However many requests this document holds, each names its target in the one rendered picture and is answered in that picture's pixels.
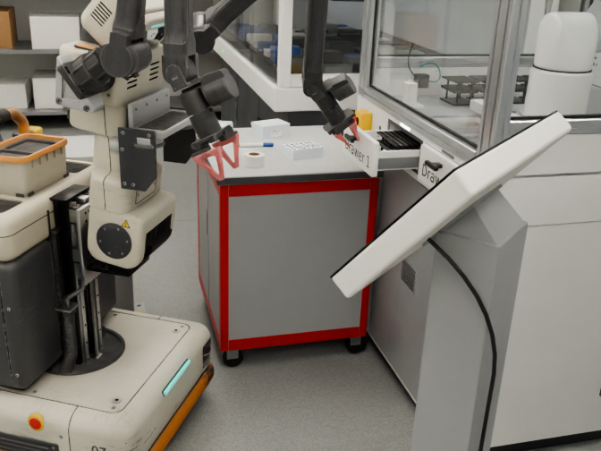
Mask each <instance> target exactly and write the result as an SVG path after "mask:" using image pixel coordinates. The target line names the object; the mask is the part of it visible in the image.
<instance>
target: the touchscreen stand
mask: <svg viewBox="0 0 601 451"><path fill-rule="evenodd" d="M527 230H528V222H526V221H524V222H523V223H522V224H520V225H519V226H518V227H517V228H516V229H515V230H513V231H512V232H511V233H510V234H509V235H508V236H506V237H505V238H504V239H503V240H502V241H501V242H499V243H498V244H497V245H495V244H492V243H486V242H482V241H480V240H476V239H472V238H469V237H466V236H462V235H458V234H453V233H449V232H446V231H438V232H436V244H437V245H438V246H439V247H440V248H442V249H443V250H444V251H445V252H446V253H447V254H448V255H449V256H450V257H451V258H452V260H453V261H454V262H455V263H456V264H457V266H458V267H459V268H460V269H461V271H462V272H463V273H464V274H465V275H466V277H467V278H468V279H469V281H470V282H471V284H472V285H473V287H474V288H475V290H476V291H477V293H478V295H479V297H480V299H481V301H482V302H483V304H484V306H485V308H486V310H487V313H488V316H489V318H490V321H491V325H492V328H493V330H494V333H495V344H496V351H497V361H496V375H495V385H494V390H493V395H492V401H491V405H490V411H489V416H488V421H487V431H486V436H485V441H484V446H483V451H490V446H491V440H492V435H493V429H494V425H495V415H496V409H497V404H498V398H499V393H500V387H501V383H502V377H503V372H504V362H505V356H506V351H507V345H508V341H509V335H510V330H511V324H512V315H513V309H514V304H515V299H516V293H517V288H518V283H519V277H520V272H521V262H522V257H523V252H524V246H525V241H526V235H527ZM492 360H493V353H492V345H491V339H490V334H489V331H488V328H487V323H486V320H485V317H484V315H483V313H482V310H481V309H480V307H479V305H478V302H477V300H476V298H475V296H474V295H473V293H472V292H471V290H470V289H469V288H468V286H467V285H466V283H465V282H464V280H463V279H462V277H461V276H460V275H459V274H458V272H457V271H456V270H455V269H454V268H453V266H452V265H451V264H450V263H449V262H448V260H447V259H446V258H445V257H444V256H443V255H442V254H441V253H440V252H439V251H437V250H436V249H435V251H434V259H433V267H432V275H431V282H430V289H429V297H428V305H427V319H426V327H425V335H424V342H423V350H422V357H421V365H420V373H419V387H418V394H417V403H416V410H415V417H414V425H413V432H412V441H411V451H478V449H479V443H480V438H481V432H482V427H483V421H484V416H485V410H486V406H487V396H488V390H489V386H490V380H491V375H492Z"/></svg>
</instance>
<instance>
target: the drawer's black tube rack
mask: <svg viewBox="0 0 601 451"><path fill-rule="evenodd" d="M384 133H385V134H386V135H388V136H389V137H391V138H387V139H394V140H395V141H397V142H398V143H400V145H402V147H401V148H396V147H395V146H394V145H393V144H391V143H390V142H388V141H387V140H385V139H384V138H383V137H382V140H377V141H378V142H379V146H381V151H382V150H384V149H385V150H406V149H420V142H418V141H417V140H415V139H413V138H412V137H411V136H410V135H408V134H407V133H405V132H403V131H388V132H384Z"/></svg>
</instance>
